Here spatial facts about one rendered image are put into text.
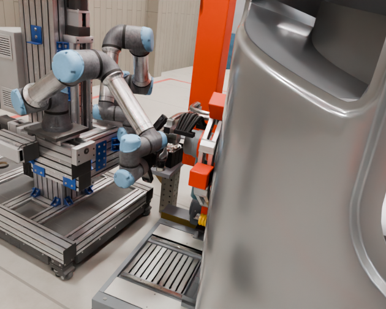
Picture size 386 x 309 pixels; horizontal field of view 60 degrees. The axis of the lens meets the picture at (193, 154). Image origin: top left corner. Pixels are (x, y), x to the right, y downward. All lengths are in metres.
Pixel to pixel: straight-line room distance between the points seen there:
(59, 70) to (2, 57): 0.87
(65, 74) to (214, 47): 0.91
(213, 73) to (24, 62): 1.06
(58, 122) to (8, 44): 0.57
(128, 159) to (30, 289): 1.10
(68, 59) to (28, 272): 1.30
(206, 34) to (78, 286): 1.55
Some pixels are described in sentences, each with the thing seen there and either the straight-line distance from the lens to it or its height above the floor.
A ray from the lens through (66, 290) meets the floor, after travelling 2.06.
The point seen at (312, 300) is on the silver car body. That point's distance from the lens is 0.51.
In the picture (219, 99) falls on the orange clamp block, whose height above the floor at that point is 1.15.
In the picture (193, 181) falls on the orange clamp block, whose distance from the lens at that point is 1.33.
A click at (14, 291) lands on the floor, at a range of 2.12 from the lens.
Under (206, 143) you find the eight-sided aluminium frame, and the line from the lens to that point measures 1.36.
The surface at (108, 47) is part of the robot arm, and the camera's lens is 1.76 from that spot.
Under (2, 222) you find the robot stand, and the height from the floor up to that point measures 0.20.
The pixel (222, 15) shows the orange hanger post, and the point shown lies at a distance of 1.94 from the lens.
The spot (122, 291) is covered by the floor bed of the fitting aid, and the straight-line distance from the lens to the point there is 1.92.
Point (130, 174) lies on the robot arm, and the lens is 1.26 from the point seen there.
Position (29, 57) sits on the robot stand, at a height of 1.11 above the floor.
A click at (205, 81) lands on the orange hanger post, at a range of 1.99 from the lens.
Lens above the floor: 1.47
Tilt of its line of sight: 24 degrees down
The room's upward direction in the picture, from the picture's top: 7 degrees clockwise
